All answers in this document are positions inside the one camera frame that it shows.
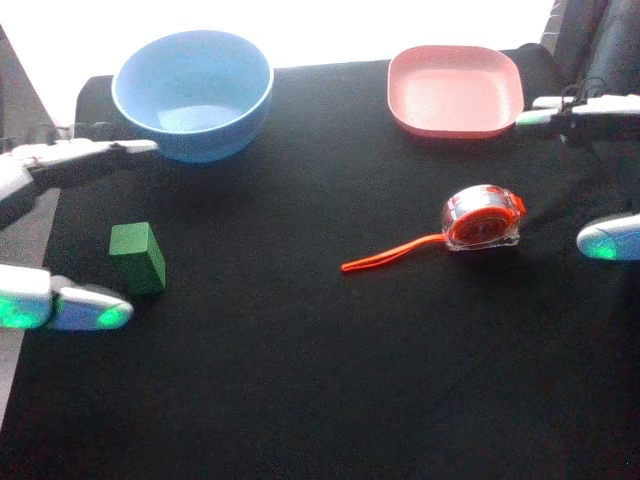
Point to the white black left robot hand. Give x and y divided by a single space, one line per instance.
75 156

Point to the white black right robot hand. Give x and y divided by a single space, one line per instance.
607 107

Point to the clear orange tape measure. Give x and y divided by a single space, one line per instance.
480 225

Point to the green block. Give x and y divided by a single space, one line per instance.
137 255

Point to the blue bowl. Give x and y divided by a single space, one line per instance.
190 75

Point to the pink square plate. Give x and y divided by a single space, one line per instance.
455 90

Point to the dark background furniture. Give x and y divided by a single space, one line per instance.
615 45

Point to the black table cloth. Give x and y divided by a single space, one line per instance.
300 350

